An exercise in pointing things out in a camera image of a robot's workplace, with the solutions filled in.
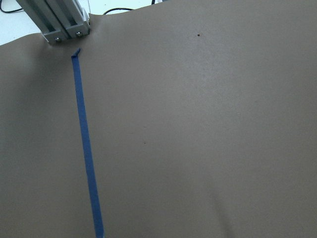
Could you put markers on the aluminium frame post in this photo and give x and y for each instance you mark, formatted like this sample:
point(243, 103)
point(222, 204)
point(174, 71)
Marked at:
point(58, 20)

